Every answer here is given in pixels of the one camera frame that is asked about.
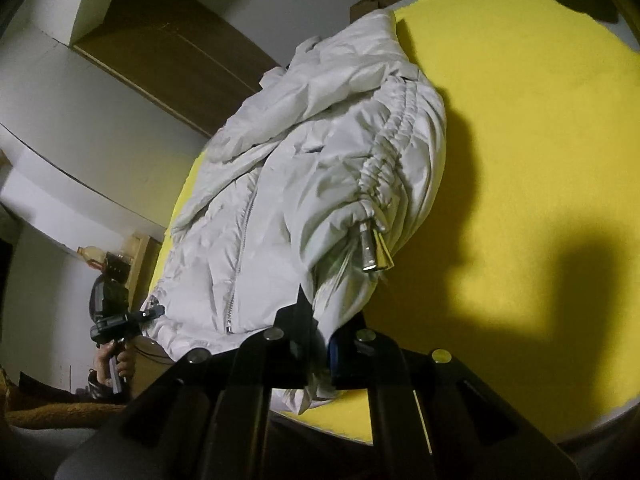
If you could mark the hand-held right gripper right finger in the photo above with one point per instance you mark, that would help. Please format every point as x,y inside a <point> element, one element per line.
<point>336,360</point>

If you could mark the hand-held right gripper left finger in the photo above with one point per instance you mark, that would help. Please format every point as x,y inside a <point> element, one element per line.
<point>295,355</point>

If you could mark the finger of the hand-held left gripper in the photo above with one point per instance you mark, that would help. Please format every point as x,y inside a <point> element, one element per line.
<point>147,312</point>

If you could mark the white puffer jacket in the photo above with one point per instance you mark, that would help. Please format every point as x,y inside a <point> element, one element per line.
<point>310,160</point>

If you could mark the person's left hand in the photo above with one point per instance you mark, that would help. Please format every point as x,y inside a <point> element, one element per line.
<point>126,362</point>

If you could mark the wooden side cabinet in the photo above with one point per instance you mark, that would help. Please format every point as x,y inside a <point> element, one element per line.
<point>142,265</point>

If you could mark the cooking oil bottle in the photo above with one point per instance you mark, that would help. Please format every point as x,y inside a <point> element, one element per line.
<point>91,257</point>

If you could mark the brown fleece clothing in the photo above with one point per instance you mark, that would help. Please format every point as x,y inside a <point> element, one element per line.
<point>55,405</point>

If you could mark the person's grey pants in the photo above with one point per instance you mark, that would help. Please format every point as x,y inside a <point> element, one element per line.
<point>35,452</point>

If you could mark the wooden wardrobe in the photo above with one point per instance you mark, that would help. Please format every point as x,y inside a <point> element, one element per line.
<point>165,45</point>

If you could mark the yellow blanket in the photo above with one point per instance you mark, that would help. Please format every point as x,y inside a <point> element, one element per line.
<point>525,135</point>

